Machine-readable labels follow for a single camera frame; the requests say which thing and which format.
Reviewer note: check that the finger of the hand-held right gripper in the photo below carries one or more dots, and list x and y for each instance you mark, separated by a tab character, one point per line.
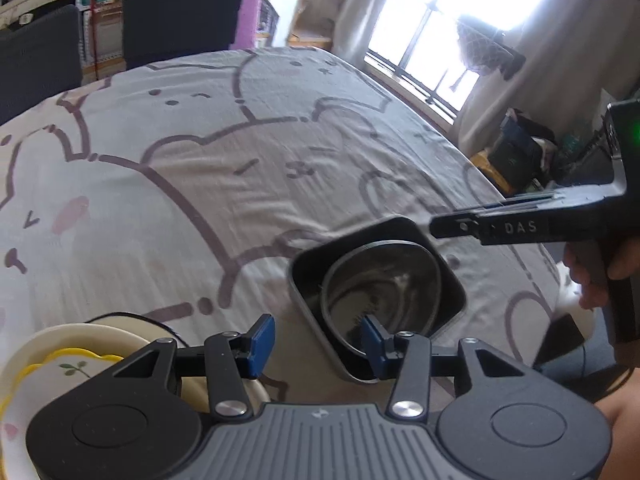
520	201
455	227

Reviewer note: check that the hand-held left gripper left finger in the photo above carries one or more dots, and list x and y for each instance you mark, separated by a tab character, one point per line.
262	345

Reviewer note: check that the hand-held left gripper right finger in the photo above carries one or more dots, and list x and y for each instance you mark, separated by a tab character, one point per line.
375	352

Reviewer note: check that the round steel bowl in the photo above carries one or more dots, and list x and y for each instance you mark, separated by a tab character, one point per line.
380	285

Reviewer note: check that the square steel bowl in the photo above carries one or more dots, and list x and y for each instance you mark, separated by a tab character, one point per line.
312	272

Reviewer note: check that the white flower print plate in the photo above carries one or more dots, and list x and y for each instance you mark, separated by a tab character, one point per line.
160	332

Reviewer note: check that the cream bowl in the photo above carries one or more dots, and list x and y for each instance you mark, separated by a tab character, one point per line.
50	335

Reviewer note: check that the yellow rimmed floral bowl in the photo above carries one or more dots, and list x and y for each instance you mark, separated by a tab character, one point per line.
30	400

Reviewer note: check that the person's right forearm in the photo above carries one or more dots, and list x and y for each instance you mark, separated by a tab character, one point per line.
625	410

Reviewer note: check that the person's right hand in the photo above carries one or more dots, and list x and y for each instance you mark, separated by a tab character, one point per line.
585	280

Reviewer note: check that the dark blue bag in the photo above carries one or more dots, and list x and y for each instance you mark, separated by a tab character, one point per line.
520	160

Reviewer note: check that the beige curtain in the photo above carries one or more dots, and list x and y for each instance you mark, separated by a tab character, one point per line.
365	5
540	95

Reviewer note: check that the black balcony railing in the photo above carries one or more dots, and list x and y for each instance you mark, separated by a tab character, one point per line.
425	75

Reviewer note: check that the hanging net basket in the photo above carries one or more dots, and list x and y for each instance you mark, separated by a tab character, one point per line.
487	45

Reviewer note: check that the dark grey chair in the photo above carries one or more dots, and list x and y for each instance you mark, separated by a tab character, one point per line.
180	20
35	60

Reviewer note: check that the white perforated metal shelf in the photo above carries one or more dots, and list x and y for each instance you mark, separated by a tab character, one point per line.
102	40

